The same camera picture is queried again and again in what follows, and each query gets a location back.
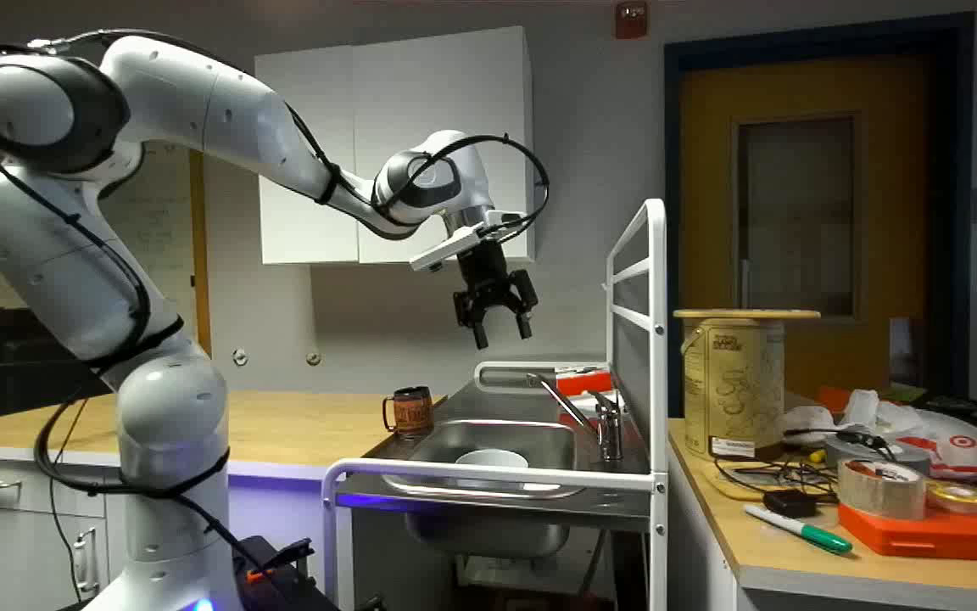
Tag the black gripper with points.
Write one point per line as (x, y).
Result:
(486, 276)

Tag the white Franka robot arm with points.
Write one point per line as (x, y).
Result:
(170, 90)

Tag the stainless steel sink unit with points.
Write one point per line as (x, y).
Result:
(489, 446)

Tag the metal sink faucet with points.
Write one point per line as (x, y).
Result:
(604, 421)

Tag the orange and white box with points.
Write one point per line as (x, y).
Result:
(585, 381)

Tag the white bowl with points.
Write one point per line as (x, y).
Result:
(493, 455)

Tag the yellowish cardboard cylinder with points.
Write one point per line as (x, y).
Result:
(735, 383)

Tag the wooden board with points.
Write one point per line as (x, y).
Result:
(747, 313)

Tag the yellow door with window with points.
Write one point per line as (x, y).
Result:
(804, 224)

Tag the red fire alarm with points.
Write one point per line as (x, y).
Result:
(632, 17)

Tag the black robot controller box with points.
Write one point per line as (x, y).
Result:
(279, 577)

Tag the small black block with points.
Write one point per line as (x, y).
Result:
(787, 500)

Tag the green marker pen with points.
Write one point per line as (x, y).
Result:
(802, 530)

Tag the white plastic bag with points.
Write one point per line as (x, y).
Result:
(932, 436)

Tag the flat orange case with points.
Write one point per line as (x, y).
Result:
(932, 533)

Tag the white base cabinet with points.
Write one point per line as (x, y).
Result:
(15, 544)

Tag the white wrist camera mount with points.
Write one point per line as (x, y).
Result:
(450, 245)

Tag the white metal rack frame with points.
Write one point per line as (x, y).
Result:
(654, 340)

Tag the white wall cabinet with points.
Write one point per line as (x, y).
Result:
(321, 214)

